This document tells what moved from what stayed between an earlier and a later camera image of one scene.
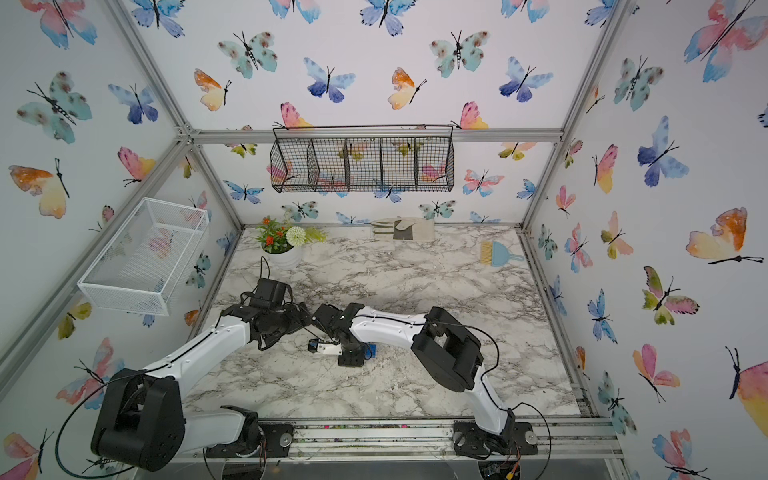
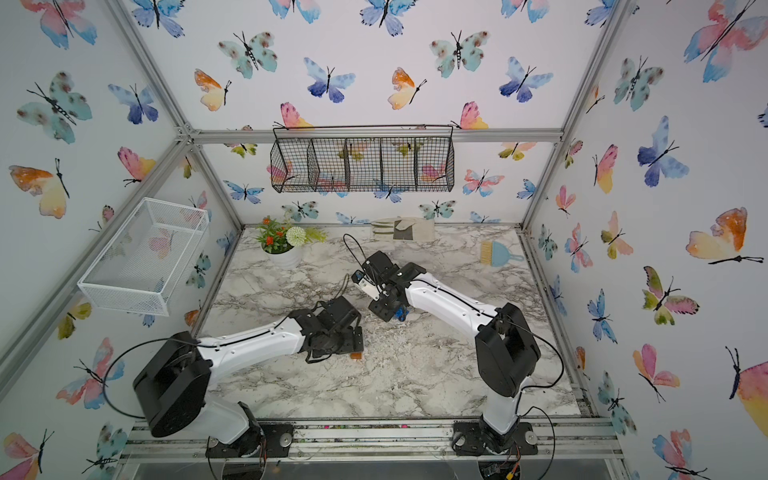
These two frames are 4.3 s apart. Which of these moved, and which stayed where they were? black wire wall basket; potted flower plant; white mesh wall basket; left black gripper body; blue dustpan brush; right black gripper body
Moved: left black gripper body; right black gripper body
Stayed: black wire wall basket; white mesh wall basket; potted flower plant; blue dustpan brush
